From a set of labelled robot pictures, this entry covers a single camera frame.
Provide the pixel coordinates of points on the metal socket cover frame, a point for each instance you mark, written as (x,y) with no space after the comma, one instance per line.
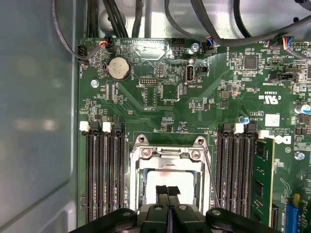
(134,184)

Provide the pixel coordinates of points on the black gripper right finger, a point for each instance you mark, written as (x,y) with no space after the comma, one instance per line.
(184,218)

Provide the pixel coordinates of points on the round coin battery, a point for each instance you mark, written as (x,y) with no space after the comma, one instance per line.
(119,68)

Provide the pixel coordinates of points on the black square chip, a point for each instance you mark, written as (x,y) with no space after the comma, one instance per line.
(250,62)

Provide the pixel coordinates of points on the RAM slot with black latch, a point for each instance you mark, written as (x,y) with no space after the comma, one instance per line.
(124,174)
(245,174)
(103,174)
(221,174)

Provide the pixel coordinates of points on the black open PC case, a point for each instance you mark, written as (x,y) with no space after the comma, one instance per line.
(36,97)

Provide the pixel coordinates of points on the blue expansion slot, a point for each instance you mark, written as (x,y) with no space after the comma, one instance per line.
(292,216)

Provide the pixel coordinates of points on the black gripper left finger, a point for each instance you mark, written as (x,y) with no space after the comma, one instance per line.
(155,218)

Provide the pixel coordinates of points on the silver board screw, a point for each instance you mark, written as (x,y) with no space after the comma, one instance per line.
(94,83)
(299,155)
(195,47)

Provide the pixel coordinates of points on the green RAM stick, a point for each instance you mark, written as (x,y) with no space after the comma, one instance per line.
(263,174)

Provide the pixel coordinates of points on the silver CPU plate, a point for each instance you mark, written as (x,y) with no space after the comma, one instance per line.
(170,177)

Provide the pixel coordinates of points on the white sticker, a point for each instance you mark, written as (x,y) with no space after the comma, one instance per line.
(272,120)

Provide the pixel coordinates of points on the silver USB port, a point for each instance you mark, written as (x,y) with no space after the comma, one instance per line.
(190,74)

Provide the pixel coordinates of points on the silver capacitor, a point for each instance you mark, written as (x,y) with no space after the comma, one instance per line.
(301,108)

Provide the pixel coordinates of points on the green motherboard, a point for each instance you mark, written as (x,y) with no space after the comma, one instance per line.
(194,106)

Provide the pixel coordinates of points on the CPU socket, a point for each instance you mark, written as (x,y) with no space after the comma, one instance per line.
(145,153)

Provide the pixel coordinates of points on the thin metal locking lever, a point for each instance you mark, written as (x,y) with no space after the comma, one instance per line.
(213,179)

